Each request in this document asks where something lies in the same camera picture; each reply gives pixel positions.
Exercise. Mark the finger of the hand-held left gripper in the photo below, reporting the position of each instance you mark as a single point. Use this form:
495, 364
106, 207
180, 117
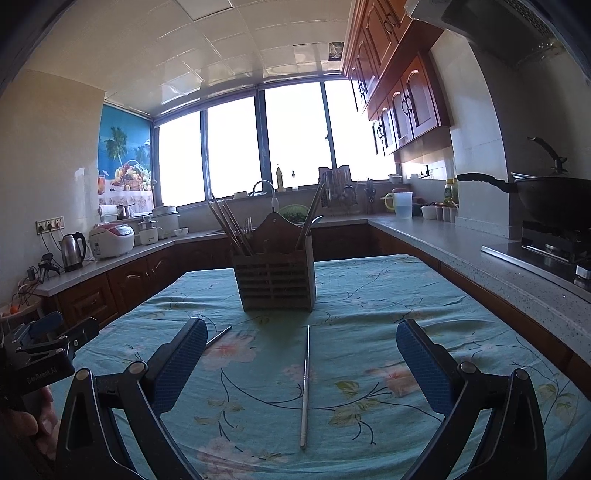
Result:
46, 324
81, 334

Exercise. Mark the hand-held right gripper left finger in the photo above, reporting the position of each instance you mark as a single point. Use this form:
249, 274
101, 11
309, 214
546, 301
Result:
182, 369

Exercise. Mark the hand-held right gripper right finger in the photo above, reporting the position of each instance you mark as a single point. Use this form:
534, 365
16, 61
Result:
422, 364

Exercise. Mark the metal chopstick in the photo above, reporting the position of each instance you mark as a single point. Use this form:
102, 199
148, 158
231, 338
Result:
308, 217
313, 217
305, 392
220, 336

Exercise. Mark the wooden utensil holder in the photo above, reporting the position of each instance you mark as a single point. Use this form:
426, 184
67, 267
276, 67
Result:
274, 277

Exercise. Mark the dark wooden chopstick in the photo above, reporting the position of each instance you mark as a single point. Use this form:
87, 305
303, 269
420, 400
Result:
225, 226

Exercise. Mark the light wooden chopstick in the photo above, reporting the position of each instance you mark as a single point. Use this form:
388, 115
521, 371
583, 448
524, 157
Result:
240, 224
230, 221
237, 226

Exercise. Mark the person's left hand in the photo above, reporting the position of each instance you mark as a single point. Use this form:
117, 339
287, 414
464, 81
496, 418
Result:
44, 410

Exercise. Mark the small black tripod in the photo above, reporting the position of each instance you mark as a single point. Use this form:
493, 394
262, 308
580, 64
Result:
44, 265

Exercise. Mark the steel electric kettle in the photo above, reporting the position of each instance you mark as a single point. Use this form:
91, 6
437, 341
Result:
73, 251

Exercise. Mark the dark wooden base cabinets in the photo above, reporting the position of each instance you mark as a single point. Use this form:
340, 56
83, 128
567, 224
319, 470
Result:
138, 277

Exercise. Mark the pink and white rice cooker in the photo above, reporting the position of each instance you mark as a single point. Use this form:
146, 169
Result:
111, 241

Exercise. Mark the floral teal tablecloth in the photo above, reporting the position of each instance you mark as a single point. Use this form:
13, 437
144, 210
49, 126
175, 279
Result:
351, 295

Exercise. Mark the white blender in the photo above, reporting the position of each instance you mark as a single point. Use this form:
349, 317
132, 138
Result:
148, 235

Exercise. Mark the paper towel roll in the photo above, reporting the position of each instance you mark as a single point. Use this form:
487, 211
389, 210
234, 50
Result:
109, 214

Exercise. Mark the small white bowl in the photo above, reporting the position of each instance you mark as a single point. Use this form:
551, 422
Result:
182, 231

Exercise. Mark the white electric cooker pot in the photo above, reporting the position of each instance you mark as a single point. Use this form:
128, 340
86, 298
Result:
166, 221

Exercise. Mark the metal fork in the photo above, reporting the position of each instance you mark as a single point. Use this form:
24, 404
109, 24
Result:
248, 230

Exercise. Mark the condiment jar set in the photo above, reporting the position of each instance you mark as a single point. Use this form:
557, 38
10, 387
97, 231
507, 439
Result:
447, 213

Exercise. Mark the gas stove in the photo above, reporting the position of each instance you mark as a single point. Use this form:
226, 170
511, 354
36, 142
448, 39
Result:
545, 251

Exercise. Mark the knife block with scissors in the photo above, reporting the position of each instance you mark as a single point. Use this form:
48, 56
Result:
371, 198

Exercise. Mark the pink container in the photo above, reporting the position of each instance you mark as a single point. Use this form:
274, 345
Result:
400, 189

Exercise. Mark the metal spoon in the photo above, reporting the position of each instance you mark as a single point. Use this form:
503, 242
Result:
319, 218

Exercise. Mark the curved sink faucet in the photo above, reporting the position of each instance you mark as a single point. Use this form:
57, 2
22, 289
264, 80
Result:
273, 203

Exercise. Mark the green colander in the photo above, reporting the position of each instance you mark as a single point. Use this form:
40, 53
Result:
293, 211

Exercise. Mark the metal dish rack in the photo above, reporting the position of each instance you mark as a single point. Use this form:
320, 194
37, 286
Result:
339, 189

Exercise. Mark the black wok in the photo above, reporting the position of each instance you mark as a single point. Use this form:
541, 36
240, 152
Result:
554, 198

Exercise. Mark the tall yellowish bottle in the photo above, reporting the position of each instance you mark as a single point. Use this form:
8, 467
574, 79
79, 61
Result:
280, 180

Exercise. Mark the kitchen window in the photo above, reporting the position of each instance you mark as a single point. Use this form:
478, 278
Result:
231, 147

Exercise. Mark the ceiling vent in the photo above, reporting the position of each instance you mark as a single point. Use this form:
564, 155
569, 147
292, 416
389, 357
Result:
336, 50

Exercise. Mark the range hood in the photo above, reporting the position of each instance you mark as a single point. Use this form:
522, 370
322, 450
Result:
498, 27

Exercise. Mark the row of wall sockets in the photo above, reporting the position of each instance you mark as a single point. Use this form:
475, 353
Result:
50, 225

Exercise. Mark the tropical fruit wall poster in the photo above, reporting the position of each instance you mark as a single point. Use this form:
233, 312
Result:
124, 147

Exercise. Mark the lower wooden wall cabinets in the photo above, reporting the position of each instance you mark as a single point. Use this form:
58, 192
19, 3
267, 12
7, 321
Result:
411, 110

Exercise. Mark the wooden wall cabinets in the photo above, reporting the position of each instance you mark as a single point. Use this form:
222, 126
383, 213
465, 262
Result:
411, 110
374, 46

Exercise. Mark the upper wooden wall cabinets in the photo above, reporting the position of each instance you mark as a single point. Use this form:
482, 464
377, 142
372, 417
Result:
374, 46

